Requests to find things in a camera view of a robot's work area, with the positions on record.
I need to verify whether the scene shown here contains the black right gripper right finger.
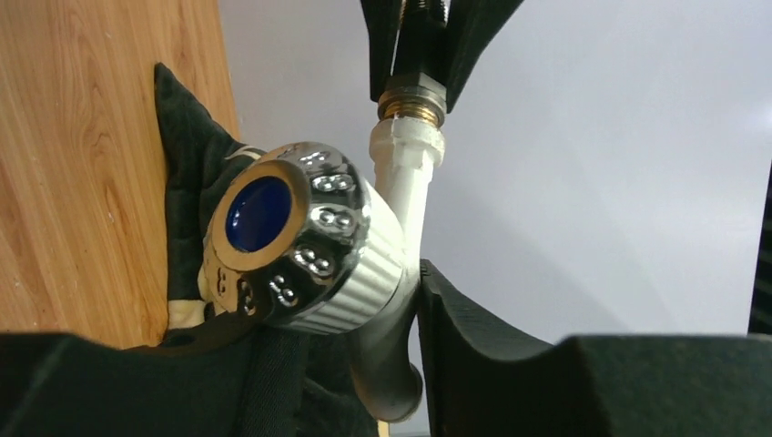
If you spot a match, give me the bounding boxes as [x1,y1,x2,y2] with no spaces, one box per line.
[419,261,771,436]

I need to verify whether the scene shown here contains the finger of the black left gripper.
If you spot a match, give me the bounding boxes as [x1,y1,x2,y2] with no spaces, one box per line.
[361,0,403,102]
[442,0,523,113]

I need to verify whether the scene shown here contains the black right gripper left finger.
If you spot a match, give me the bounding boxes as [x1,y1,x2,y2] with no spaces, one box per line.
[1,315,309,436]

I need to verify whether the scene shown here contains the metal tee pipe fitting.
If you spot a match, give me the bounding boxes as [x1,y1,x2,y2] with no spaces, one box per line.
[378,1,447,127]

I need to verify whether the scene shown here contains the white plastic water faucet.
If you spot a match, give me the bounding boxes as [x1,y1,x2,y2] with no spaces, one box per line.
[198,115,445,423]

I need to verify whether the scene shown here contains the black floral plush blanket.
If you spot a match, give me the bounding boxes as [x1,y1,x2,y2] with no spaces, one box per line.
[154,64,379,436]

